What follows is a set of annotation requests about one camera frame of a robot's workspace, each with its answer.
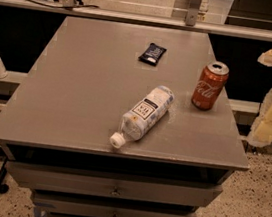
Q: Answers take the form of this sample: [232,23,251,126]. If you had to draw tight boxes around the dark blue snack packet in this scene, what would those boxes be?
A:
[139,43,166,66]

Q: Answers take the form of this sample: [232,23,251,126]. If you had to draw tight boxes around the red coca cola can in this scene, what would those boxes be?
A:
[191,61,229,110]

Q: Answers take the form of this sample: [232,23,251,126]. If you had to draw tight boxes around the top grey drawer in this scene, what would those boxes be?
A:
[6,162,223,207]

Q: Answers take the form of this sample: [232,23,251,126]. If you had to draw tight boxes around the blue plastic water bottle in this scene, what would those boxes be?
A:
[109,86,175,148]

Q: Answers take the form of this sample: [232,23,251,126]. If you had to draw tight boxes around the black caster wheel leg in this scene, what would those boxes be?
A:
[0,160,10,194]

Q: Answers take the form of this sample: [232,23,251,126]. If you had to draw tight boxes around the grey metal rail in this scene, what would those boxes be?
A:
[0,0,272,42]

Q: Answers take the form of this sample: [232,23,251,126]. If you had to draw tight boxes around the middle grey drawer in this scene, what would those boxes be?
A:
[32,193,196,217]

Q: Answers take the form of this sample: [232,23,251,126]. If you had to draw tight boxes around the grey drawer cabinet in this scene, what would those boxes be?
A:
[0,17,248,215]

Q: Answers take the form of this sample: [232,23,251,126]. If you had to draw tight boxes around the grey metal bracket right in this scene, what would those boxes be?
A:
[185,0,202,27]

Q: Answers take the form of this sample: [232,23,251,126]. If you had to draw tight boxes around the black cable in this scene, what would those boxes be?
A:
[0,0,101,15]

